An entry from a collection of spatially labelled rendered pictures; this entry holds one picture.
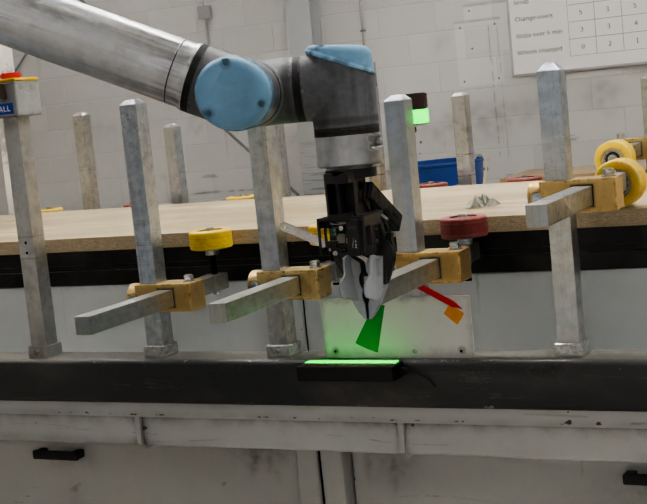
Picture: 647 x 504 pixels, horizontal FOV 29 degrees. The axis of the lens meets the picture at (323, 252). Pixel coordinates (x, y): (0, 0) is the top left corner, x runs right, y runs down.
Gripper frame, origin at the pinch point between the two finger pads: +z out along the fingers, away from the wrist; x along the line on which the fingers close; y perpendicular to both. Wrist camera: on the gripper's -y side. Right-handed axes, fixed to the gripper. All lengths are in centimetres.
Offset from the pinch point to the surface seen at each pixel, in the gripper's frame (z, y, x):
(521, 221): -6.5, -45.6, 8.8
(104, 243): -6, -45, -77
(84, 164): -20, -134, -146
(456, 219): -8.2, -37.8, 0.1
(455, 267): -2.0, -24.5, 4.1
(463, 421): 23.4, -27.2, 2.2
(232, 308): -0.1, -2.0, -23.6
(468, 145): -17, -134, -31
